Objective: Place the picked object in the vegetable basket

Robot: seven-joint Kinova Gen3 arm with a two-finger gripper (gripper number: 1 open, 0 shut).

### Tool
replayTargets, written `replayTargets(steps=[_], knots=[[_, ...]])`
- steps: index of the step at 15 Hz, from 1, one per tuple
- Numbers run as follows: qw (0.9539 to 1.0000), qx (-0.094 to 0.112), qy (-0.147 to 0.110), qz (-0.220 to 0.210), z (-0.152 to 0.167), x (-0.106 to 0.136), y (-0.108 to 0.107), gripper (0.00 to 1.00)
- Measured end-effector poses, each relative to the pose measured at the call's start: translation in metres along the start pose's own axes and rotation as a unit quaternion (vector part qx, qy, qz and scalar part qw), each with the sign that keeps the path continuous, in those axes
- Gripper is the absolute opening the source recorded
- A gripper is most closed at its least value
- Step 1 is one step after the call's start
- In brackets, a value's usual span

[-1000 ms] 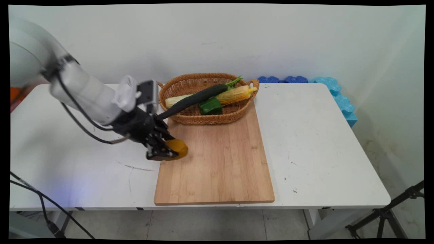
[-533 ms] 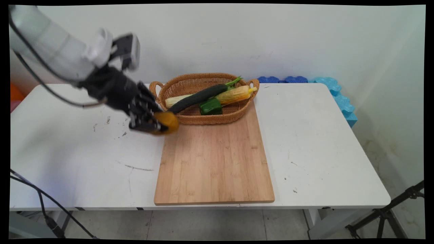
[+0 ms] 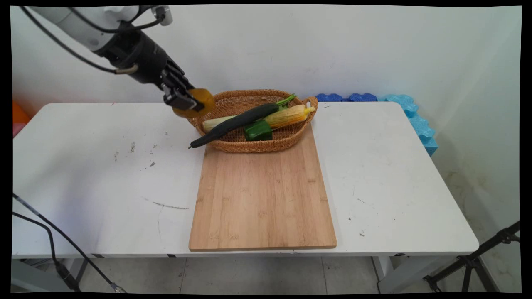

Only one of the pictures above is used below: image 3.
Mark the orange object behind table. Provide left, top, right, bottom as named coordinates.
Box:
left=12, top=101, right=32, bottom=125

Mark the wooden cutting board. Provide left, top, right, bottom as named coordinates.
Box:
left=189, top=125, right=337, bottom=252

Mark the black wrist camera white mount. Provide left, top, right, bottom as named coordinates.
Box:
left=152, top=5, right=173, bottom=26

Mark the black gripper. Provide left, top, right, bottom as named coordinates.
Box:
left=95, top=30, right=205, bottom=113

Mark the brown wicker basket with handles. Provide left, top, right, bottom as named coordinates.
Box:
left=186, top=89, right=319, bottom=153

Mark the thin black floor cable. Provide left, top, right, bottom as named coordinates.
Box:
left=12, top=212, right=81, bottom=291

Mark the black tripod stand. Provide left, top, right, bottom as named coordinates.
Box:
left=423, top=221, right=521, bottom=293

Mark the green toy bell pepper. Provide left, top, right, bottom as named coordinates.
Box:
left=244, top=120, right=273, bottom=142

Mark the light blue foam mat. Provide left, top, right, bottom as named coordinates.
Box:
left=384, top=94, right=439, bottom=157

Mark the dark green toy cucumber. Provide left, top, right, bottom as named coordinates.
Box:
left=188, top=103, right=280, bottom=149

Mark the yellow toy corn cob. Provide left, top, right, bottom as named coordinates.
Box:
left=263, top=104, right=315, bottom=130

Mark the white table leg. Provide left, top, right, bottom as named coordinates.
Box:
left=372, top=255, right=416, bottom=293

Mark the black cable with silver connector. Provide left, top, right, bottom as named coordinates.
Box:
left=12, top=193, right=127, bottom=293

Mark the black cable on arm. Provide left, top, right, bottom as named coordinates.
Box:
left=19, top=6, right=163, bottom=76

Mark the yellow-orange toy mango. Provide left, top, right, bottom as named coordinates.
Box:
left=172, top=88, right=216, bottom=119

